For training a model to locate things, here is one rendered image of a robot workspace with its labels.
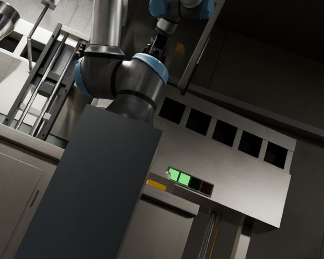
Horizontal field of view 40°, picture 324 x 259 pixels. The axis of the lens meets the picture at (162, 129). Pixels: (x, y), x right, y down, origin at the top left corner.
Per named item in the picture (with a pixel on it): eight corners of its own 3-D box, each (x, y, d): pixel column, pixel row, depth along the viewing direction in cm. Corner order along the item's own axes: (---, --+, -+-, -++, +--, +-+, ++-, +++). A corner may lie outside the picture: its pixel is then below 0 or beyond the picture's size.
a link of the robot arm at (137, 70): (148, 91, 114) (165, 51, 120) (104, 86, 119) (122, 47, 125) (162, 116, 124) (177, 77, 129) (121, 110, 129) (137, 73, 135)
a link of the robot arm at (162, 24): (177, 25, 166) (157, 16, 165) (173, 36, 168) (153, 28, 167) (178, 21, 173) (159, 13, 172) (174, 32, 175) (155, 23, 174)
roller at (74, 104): (64, 82, 187) (77, 56, 193) (62, 106, 209) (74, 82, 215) (95, 95, 188) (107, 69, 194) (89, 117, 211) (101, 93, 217)
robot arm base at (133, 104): (153, 130, 110) (165, 98, 114) (96, 110, 111) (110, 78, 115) (147, 152, 124) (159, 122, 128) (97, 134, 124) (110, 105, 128)
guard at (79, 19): (18, -90, 209) (18, -90, 210) (-6, 8, 230) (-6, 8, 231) (218, 2, 219) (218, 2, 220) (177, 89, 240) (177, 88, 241)
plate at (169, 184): (133, 180, 174) (139, 166, 177) (118, 201, 211) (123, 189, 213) (171, 196, 176) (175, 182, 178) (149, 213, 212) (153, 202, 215)
